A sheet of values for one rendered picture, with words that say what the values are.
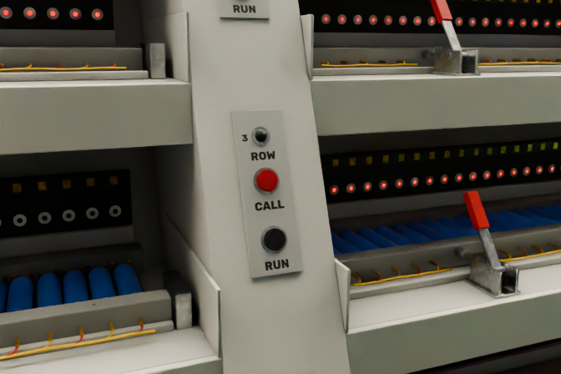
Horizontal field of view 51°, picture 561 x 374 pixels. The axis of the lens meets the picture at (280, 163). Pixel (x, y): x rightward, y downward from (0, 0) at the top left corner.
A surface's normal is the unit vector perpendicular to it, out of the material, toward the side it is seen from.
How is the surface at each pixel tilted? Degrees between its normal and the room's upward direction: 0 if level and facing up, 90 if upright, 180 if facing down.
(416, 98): 111
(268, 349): 90
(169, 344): 21
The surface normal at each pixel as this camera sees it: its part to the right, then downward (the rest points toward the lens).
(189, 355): 0.00, -0.98
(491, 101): 0.36, 0.19
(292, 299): 0.34, -0.18
